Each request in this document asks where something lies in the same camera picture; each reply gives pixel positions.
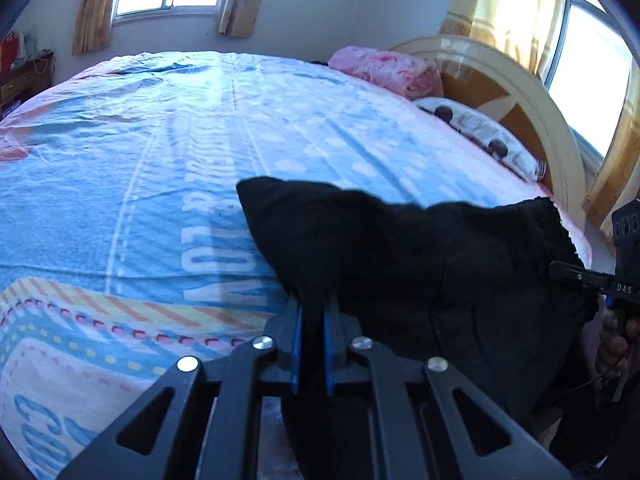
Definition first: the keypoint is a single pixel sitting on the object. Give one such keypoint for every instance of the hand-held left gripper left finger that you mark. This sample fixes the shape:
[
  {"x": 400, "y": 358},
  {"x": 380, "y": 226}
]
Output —
[{"x": 296, "y": 345}]

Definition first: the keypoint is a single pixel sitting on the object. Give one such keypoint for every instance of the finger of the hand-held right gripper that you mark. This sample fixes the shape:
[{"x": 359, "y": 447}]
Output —
[{"x": 570, "y": 271}]

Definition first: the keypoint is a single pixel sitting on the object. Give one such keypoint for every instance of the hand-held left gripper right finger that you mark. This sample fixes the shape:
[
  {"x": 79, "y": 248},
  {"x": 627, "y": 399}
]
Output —
[{"x": 328, "y": 355}]

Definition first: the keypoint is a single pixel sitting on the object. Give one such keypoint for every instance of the black pants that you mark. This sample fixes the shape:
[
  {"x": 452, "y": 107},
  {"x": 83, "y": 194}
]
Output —
[{"x": 425, "y": 270}]

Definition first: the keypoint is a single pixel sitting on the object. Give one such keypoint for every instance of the person's right forearm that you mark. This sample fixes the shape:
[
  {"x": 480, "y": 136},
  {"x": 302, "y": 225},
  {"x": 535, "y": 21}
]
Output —
[{"x": 580, "y": 435}]

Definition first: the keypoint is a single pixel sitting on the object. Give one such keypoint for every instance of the person's right hand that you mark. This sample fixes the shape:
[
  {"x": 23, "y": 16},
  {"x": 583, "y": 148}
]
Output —
[{"x": 611, "y": 347}]

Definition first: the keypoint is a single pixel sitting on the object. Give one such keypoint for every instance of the white patterned pillow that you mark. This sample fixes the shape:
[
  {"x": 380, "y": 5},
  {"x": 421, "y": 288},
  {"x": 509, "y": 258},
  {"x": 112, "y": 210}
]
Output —
[{"x": 475, "y": 127}]

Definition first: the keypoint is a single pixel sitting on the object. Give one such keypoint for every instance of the wooden arched headboard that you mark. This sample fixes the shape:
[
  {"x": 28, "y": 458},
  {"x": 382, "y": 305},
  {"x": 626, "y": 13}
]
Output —
[{"x": 525, "y": 95}]

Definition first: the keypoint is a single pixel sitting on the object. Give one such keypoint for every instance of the large window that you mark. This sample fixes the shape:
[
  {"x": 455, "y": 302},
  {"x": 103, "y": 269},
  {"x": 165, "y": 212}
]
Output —
[{"x": 585, "y": 60}]

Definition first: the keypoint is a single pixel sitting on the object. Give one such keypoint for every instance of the blue printed bed sheet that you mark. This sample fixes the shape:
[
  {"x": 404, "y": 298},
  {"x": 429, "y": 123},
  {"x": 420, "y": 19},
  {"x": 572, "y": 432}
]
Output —
[{"x": 150, "y": 160}]

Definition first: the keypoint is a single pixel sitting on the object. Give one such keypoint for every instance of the pink floral quilt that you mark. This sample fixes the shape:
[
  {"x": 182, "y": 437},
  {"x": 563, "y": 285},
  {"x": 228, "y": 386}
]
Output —
[{"x": 385, "y": 67}]

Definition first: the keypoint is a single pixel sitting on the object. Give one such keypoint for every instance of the wooden nightstand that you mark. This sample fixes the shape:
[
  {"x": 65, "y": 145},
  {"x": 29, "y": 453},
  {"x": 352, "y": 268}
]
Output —
[{"x": 20, "y": 85}]

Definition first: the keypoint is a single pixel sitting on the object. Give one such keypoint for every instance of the red bag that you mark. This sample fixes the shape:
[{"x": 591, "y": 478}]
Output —
[{"x": 9, "y": 50}]

